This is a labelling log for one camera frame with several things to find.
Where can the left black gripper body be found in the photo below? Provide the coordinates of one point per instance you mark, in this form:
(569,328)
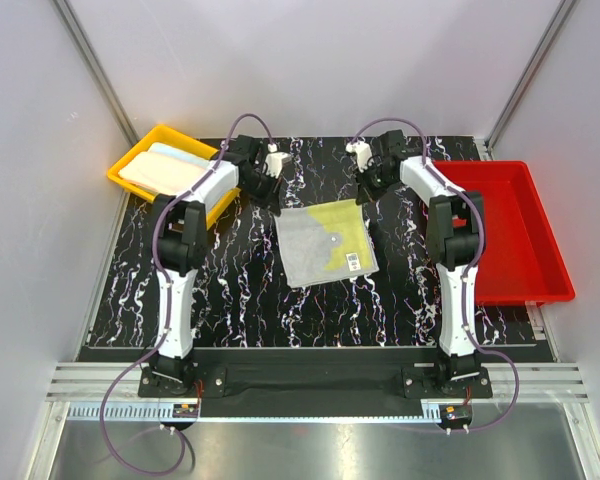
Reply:
(260,188)

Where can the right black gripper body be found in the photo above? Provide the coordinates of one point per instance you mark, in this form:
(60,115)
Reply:
(374,181)

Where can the grey towel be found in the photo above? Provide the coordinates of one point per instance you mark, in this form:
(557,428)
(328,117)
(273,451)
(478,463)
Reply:
(324,243)

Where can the pink towel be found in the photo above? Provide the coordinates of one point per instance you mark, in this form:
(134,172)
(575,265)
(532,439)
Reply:
(163,174)

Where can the light blue towel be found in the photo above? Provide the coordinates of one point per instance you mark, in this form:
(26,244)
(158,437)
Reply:
(176,153)

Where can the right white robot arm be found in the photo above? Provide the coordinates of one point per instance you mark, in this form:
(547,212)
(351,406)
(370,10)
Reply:
(455,240)

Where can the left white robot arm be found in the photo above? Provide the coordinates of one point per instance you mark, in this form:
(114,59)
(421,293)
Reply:
(179,241)

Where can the yellow plastic tray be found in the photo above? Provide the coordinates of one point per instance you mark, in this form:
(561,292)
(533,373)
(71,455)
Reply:
(125,165)

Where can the black marble pattern mat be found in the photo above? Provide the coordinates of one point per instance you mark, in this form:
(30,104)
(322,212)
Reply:
(241,298)

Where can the red plastic bin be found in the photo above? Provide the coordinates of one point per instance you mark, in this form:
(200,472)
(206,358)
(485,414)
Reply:
(522,263)

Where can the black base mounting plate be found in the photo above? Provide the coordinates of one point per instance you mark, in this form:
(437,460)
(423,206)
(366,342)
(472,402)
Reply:
(314,383)

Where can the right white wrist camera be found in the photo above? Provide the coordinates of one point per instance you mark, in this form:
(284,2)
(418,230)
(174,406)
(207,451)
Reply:
(362,153)

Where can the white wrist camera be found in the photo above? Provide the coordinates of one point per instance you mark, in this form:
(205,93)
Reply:
(275,161)
(362,153)

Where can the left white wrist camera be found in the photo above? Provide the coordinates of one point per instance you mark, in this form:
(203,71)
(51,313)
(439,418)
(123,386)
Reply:
(275,161)

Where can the right aluminium frame post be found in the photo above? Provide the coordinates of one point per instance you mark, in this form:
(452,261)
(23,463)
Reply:
(540,54)

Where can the aluminium frame post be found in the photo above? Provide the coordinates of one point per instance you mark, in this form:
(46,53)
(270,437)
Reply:
(540,54)
(78,35)

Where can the left aluminium frame post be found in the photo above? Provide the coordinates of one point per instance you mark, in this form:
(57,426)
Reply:
(78,35)

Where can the slotted white cable duct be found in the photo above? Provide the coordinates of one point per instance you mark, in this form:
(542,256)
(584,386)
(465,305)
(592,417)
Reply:
(134,411)

